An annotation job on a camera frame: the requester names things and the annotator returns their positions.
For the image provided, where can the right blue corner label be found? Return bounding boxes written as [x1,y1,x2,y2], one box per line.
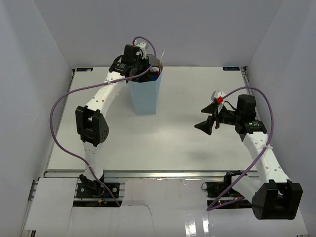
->
[223,67,240,71]

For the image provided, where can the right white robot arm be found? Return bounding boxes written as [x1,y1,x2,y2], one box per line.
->
[195,90,303,220]

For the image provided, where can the blue corner label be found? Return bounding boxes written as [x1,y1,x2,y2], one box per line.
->
[76,67,93,72]
[223,67,240,71]

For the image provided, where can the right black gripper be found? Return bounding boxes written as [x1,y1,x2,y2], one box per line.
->
[195,102,241,135]

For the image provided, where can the blue snack bag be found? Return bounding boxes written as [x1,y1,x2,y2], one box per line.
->
[145,71,159,81]

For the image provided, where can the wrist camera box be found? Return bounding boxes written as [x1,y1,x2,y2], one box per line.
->
[211,89,226,111]
[133,41,148,59]

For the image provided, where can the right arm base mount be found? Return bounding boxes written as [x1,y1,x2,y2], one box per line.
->
[201,172,255,209]

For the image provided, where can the left blue corner label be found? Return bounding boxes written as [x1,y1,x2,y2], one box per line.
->
[76,67,93,72]

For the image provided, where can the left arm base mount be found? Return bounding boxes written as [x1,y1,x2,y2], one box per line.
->
[73,174,118,207]

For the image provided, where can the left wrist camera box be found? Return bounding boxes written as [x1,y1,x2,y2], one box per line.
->
[133,41,148,59]

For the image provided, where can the light blue paper bag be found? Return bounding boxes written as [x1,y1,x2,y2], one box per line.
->
[125,48,165,116]

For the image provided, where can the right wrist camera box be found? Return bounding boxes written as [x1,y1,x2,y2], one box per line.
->
[211,89,226,111]

